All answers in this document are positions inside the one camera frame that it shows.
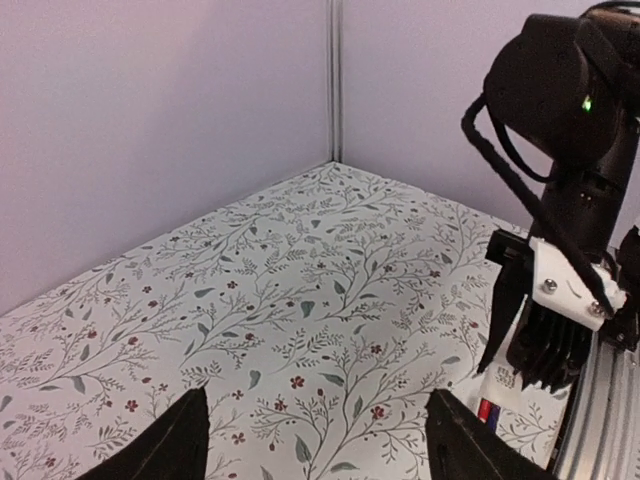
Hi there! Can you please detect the white remote control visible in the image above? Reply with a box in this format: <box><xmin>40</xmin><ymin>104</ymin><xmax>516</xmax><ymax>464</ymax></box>
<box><xmin>463</xmin><ymin>295</ymin><xmax>528</xmax><ymax>433</ymax></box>

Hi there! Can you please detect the right aluminium frame post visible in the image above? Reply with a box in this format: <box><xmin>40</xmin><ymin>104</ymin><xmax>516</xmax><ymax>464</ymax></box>
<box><xmin>326</xmin><ymin>0</ymin><xmax>344</xmax><ymax>163</ymax></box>

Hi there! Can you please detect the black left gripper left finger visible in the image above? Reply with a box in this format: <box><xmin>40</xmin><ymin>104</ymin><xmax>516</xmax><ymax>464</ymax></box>
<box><xmin>78</xmin><ymin>387</ymin><xmax>209</xmax><ymax>480</ymax></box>

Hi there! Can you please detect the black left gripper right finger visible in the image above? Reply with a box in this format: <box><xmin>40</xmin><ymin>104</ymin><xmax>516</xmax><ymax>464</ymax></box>
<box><xmin>425</xmin><ymin>389</ymin><xmax>550</xmax><ymax>480</ymax></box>

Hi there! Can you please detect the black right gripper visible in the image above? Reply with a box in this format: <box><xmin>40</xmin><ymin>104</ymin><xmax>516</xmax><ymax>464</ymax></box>
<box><xmin>477</xmin><ymin>229</ymin><xmax>640</xmax><ymax>376</ymax></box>

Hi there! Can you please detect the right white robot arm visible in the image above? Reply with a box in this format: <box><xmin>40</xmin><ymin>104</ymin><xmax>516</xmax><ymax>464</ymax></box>
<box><xmin>461</xmin><ymin>1</ymin><xmax>639</xmax><ymax>390</ymax></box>

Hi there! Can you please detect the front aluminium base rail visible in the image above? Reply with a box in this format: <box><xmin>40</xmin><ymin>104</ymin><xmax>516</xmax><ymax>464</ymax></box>
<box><xmin>552</xmin><ymin>337</ymin><xmax>639</xmax><ymax>479</ymax></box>

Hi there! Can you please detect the floral patterned table mat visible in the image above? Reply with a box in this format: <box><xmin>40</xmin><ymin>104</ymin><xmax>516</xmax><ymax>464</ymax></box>
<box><xmin>1</xmin><ymin>164</ymin><xmax>503</xmax><ymax>479</ymax></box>

